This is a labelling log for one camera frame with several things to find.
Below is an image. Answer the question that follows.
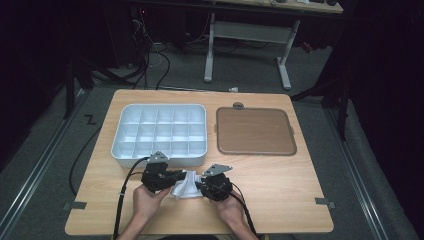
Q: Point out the metal floor rail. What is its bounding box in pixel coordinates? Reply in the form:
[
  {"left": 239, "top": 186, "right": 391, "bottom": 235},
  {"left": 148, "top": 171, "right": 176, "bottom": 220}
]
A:
[
  {"left": 0, "top": 88, "right": 90, "bottom": 232},
  {"left": 324, "top": 108, "right": 390, "bottom": 240}
]

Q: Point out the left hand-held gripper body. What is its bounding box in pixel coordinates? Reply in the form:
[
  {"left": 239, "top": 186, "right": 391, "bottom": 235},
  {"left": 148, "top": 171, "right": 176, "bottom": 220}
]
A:
[{"left": 140, "top": 150, "right": 175, "bottom": 194}]

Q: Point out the white compartment organizer box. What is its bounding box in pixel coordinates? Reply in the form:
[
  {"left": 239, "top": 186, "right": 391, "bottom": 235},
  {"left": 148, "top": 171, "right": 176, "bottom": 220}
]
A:
[{"left": 110, "top": 103, "right": 208, "bottom": 169}]

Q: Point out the black metal stand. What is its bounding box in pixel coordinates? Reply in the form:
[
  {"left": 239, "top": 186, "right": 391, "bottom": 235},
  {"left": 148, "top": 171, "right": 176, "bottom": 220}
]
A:
[
  {"left": 289, "top": 63, "right": 355, "bottom": 141},
  {"left": 62, "top": 59, "right": 96, "bottom": 120}
]

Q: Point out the desk with white legs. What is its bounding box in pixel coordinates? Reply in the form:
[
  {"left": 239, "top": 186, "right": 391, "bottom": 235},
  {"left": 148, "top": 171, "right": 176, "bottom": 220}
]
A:
[{"left": 203, "top": 0, "right": 344, "bottom": 92}]

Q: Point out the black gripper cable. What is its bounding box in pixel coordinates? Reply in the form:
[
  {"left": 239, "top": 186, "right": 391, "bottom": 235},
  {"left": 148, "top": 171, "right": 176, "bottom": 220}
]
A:
[
  {"left": 229, "top": 191, "right": 258, "bottom": 238},
  {"left": 68, "top": 125, "right": 151, "bottom": 240}
]

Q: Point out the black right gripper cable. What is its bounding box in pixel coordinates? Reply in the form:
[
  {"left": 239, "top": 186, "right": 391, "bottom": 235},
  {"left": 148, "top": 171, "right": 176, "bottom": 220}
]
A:
[{"left": 229, "top": 191, "right": 258, "bottom": 238}]

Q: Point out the person's left hand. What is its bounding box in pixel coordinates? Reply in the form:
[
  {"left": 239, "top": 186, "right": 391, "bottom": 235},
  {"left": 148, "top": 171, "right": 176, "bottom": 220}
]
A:
[{"left": 132, "top": 184, "right": 172, "bottom": 222}]

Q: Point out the white sock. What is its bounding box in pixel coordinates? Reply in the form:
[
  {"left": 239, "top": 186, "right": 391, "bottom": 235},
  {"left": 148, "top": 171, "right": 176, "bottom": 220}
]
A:
[{"left": 170, "top": 169, "right": 205, "bottom": 201}]

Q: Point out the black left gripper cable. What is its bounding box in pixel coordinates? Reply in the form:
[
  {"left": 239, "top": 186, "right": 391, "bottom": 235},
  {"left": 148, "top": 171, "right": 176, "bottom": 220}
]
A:
[{"left": 68, "top": 125, "right": 151, "bottom": 240}]

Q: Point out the person's right hand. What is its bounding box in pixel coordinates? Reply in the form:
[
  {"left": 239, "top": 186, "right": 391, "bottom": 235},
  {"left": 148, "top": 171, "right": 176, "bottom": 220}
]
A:
[{"left": 210, "top": 191, "right": 247, "bottom": 228}]

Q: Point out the bundle of floor cables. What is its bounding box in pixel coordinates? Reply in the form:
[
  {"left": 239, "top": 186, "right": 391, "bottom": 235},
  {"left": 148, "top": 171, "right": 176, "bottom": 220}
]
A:
[{"left": 128, "top": 6, "right": 172, "bottom": 91}]

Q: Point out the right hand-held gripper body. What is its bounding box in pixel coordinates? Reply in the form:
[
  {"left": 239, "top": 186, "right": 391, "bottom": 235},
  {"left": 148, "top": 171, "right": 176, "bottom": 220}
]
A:
[{"left": 199, "top": 163, "right": 234, "bottom": 203}]

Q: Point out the brown tray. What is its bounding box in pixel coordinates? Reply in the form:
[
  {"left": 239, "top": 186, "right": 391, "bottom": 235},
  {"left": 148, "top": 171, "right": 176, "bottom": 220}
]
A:
[{"left": 215, "top": 106, "right": 298, "bottom": 157}]

